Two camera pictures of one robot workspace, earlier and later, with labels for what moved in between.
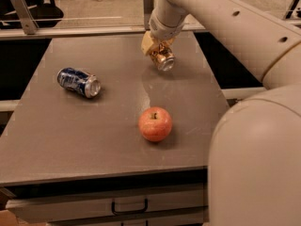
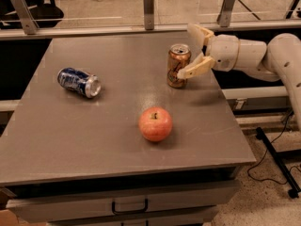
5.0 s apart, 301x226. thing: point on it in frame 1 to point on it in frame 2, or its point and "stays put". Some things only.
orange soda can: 163,56 to 179,56
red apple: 155,123 stays put
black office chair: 39,1 stays put
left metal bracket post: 27,20 stays put
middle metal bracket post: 148,6 stays put
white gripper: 162,29 to 225,52
